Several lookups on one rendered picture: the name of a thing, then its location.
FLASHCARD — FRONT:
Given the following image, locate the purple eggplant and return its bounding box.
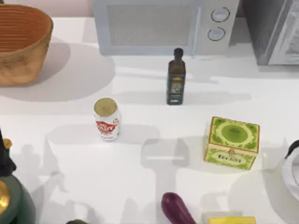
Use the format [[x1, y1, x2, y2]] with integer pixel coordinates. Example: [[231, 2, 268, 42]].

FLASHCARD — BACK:
[[161, 192, 196, 224]]

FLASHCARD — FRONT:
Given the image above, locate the brown woven basket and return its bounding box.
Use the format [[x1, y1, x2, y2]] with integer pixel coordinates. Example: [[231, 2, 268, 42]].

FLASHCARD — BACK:
[[0, 5, 54, 87]]

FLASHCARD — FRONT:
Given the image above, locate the microwave knob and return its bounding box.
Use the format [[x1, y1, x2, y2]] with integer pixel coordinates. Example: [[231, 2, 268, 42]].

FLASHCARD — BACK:
[[207, 26, 226, 42], [211, 7, 230, 22]]

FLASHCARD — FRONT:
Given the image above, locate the red and white can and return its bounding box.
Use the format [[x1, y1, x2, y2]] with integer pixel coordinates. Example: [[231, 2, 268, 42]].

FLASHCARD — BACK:
[[93, 98, 121, 142]]

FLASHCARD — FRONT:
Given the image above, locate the dark glass bottle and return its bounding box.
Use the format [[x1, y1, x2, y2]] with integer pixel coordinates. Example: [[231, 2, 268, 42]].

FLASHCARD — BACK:
[[166, 48, 187, 105]]

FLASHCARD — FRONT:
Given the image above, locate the green and gold kettle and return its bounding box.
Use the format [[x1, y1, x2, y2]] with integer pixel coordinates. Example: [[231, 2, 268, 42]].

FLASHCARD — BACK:
[[0, 129, 36, 224]]

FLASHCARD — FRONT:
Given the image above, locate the yellow block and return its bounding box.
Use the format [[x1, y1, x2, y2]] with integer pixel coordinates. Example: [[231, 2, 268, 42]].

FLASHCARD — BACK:
[[207, 216, 256, 224]]

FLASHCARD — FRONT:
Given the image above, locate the green tea box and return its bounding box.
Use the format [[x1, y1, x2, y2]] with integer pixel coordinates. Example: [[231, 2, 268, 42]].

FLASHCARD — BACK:
[[204, 116, 260, 171]]

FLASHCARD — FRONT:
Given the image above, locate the pale microwave oven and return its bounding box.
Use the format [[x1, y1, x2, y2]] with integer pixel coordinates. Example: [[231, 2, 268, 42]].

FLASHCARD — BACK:
[[92, 0, 240, 57]]

